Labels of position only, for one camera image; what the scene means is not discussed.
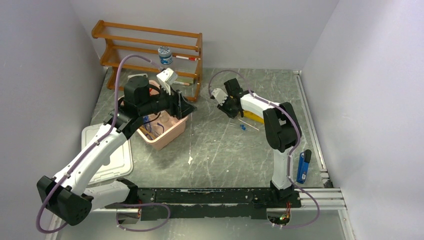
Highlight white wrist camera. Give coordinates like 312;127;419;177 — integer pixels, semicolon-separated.
156;68;178;95
211;88;228;106

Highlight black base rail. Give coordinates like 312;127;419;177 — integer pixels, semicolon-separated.
105;178;302;222

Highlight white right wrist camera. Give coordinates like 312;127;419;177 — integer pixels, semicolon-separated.
211;88;228;106

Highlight wooden shelf rack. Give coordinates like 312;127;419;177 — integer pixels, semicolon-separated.
91;20;203;102

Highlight yellow test tube rack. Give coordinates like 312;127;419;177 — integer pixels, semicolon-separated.
243;110;264;124

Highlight pink plastic tub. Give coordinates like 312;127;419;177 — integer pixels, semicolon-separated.
115;76;188;150

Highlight orange white marker pen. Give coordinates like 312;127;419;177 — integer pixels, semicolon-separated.
173;81;191;86

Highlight blue tool by wall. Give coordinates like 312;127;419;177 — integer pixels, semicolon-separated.
296;149;312;184

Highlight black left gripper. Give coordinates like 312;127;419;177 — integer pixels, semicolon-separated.
139;81;197;120

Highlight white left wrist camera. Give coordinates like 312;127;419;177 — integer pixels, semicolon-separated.
156;68;178;95

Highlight blue white jar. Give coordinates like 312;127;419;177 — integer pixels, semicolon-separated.
157;46;173;65

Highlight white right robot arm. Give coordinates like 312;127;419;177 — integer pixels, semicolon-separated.
209;78;302;207

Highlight white tub lid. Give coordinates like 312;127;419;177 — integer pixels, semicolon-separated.
81;124;134;186

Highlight red white marker pen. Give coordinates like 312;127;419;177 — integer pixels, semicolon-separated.
175;55;198;62

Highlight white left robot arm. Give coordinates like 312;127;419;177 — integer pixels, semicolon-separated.
36;76;197;226

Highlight blue safety glasses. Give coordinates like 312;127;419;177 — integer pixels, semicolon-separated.
140;116;165;140

